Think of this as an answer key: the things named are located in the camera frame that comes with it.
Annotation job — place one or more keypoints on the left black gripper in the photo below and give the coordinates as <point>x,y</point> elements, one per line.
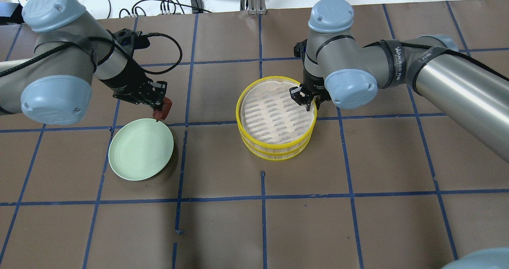
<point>128,82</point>

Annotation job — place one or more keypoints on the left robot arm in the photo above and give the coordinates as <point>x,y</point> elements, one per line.
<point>54,87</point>

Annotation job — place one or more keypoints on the yellow bamboo steamer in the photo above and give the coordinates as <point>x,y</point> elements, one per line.
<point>276,154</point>
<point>266,113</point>

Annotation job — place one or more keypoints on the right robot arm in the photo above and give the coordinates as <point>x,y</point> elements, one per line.
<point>337,69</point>

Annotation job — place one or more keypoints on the dark red bun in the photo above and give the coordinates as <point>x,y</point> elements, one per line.
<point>161,114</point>

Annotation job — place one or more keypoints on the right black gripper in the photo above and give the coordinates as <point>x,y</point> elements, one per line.
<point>311,84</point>

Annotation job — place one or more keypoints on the light green plate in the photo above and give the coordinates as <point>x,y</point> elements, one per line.
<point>140,149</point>

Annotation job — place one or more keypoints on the black power brick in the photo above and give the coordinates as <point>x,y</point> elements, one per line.
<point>196,5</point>

